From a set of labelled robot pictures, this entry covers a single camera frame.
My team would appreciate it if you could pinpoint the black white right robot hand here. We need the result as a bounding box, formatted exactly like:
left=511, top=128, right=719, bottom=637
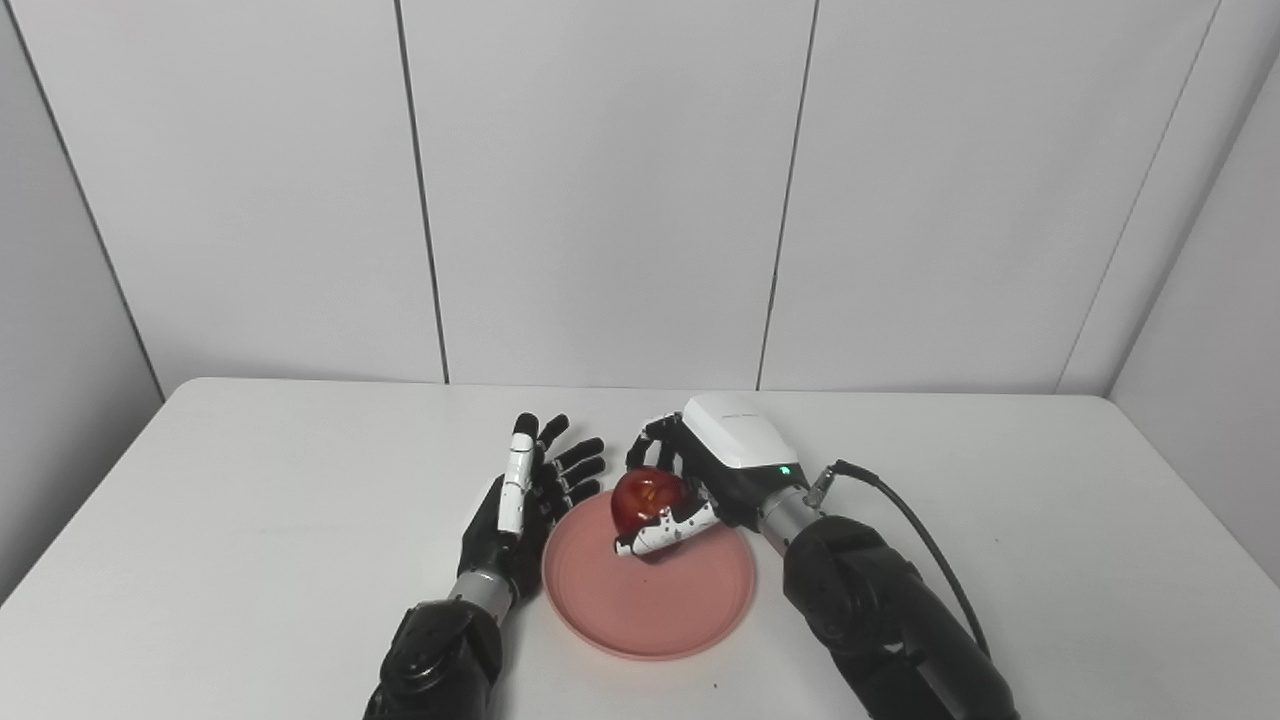
left=613, top=393, right=809, bottom=559

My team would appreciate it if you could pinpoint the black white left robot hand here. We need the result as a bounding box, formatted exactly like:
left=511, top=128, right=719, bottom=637
left=457, top=412, right=607, bottom=603

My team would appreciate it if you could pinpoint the red apple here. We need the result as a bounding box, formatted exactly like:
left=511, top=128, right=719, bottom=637
left=611, top=466, right=691, bottom=538

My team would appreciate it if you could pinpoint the pink round plate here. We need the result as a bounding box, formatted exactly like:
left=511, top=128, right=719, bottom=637
left=541, top=488, right=757, bottom=662

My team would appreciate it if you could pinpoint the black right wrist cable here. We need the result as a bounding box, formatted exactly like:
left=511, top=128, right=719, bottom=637
left=805, top=460, right=993, bottom=661

